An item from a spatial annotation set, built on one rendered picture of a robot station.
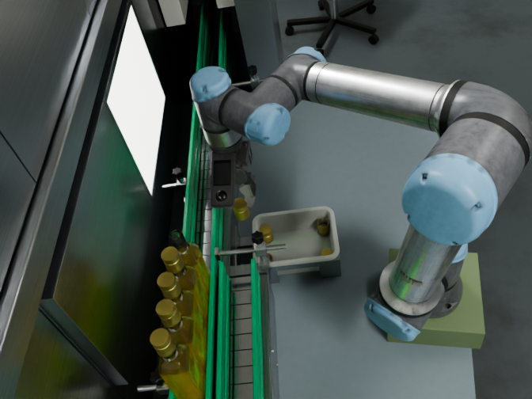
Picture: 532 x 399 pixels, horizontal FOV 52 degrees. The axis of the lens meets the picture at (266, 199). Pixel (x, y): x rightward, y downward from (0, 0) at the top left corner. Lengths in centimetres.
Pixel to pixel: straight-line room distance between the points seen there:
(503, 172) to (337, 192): 93
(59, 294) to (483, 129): 67
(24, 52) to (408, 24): 296
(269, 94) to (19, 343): 56
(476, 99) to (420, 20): 290
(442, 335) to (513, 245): 123
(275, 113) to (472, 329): 68
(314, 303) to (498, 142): 79
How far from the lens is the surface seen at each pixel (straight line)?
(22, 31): 101
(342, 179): 167
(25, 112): 96
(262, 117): 93
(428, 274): 93
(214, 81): 99
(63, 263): 93
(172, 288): 103
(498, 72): 332
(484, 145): 75
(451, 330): 131
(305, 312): 141
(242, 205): 122
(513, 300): 235
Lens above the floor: 199
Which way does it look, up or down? 49 degrees down
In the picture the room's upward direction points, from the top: 13 degrees counter-clockwise
